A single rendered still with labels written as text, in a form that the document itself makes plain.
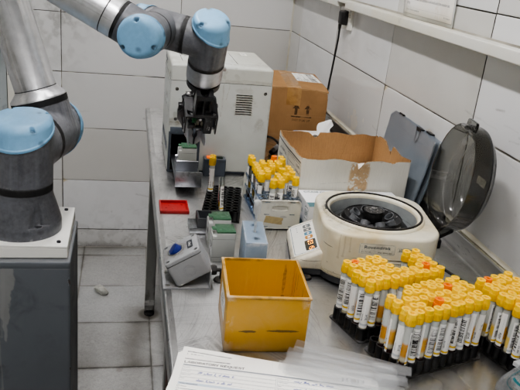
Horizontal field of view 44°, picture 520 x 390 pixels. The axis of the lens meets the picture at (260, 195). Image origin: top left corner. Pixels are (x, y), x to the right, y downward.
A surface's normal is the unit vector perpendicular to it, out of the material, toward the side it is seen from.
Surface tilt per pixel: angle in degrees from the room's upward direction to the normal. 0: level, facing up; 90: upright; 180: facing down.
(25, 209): 73
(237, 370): 1
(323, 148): 93
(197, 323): 0
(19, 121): 7
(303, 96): 89
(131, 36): 90
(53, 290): 90
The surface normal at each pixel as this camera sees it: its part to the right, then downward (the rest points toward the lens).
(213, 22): 0.18, -0.62
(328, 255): -0.70, 0.18
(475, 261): -0.98, -0.03
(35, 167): 0.71, 0.33
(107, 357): 0.10, -0.93
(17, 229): 0.20, 0.07
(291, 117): 0.04, 0.38
